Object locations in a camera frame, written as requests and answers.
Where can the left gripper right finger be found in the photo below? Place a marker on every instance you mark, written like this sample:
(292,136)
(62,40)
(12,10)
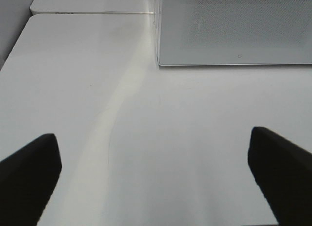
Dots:
(283,172)

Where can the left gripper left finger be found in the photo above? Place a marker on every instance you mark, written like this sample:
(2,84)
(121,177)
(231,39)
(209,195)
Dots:
(28,178)

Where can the white microwave door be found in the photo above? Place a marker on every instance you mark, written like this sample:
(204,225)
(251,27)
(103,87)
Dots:
(234,32)

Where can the white microwave oven body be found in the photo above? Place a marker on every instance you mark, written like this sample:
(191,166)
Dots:
(157,26)

